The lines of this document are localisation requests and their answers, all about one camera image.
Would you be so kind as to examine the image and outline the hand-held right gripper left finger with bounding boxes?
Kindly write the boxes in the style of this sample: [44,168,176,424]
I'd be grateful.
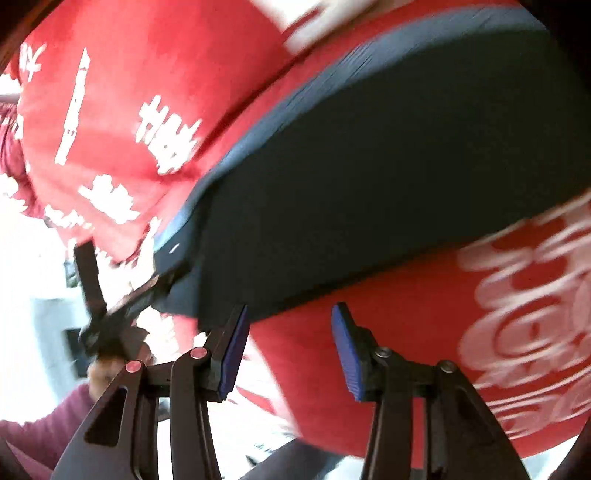
[50,304,251,480]

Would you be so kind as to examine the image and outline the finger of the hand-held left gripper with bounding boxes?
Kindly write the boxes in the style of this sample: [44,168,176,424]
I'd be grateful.
[108,265,191,326]

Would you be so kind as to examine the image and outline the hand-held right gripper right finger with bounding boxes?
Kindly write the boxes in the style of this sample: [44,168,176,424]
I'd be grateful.
[331,302,532,480]

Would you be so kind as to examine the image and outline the black pants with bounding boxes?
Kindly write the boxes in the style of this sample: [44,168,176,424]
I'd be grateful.
[152,6,591,330]

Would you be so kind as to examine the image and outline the person's left forearm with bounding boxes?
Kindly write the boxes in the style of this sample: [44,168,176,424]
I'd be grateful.
[0,383,98,480]

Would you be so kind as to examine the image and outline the person's left hand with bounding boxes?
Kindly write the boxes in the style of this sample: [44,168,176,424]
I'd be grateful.
[88,354,156,400]

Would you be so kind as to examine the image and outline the red printed blanket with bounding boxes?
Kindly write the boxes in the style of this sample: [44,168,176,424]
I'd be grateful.
[9,0,591,472]

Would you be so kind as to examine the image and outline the maroon printed cloth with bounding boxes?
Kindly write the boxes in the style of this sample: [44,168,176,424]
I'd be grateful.
[0,99,44,220]

